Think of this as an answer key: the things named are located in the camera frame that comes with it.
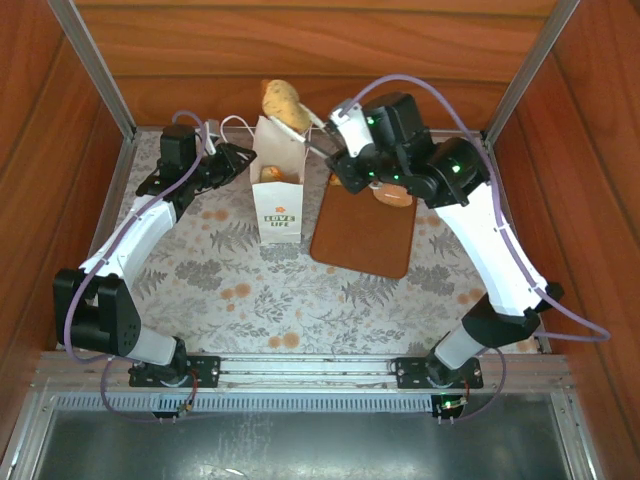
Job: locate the white printed paper bag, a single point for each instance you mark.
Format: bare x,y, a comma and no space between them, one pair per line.
277,205

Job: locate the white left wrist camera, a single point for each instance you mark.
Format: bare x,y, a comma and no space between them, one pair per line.
212,137

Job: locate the aluminium frame post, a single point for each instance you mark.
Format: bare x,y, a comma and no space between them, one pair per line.
530,70
95,70

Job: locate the shiny metal sheet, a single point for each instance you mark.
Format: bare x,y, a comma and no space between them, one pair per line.
300,450

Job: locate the brown serving board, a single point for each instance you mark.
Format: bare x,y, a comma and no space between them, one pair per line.
360,240

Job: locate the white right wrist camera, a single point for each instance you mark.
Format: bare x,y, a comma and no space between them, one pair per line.
352,127

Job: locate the fake yellow red-striped bread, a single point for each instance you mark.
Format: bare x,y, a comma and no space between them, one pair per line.
272,174

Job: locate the fake tan striped loaf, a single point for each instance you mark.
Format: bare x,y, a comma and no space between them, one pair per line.
282,105

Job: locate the metal tongs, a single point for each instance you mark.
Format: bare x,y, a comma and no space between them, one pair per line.
292,132

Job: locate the long aluminium table rail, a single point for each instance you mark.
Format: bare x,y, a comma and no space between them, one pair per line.
150,130

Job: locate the floral tablecloth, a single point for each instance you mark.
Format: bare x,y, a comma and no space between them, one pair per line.
250,320

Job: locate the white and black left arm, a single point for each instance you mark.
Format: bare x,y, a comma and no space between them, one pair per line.
135,240

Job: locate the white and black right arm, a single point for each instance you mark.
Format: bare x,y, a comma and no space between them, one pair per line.
490,260

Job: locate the fake round sugared bun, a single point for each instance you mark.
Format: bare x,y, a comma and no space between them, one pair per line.
395,197

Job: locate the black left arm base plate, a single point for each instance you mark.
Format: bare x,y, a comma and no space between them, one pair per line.
205,370

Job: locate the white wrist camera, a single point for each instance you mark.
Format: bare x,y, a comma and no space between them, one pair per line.
212,137
352,127

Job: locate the small circuit board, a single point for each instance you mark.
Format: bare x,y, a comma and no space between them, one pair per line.
450,404
186,408

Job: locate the aluminium side rail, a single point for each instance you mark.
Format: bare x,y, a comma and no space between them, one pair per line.
513,235
116,190

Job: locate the wide aluminium frame beam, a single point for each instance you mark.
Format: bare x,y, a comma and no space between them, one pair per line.
300,367

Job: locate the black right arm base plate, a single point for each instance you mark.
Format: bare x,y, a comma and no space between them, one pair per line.
407,372

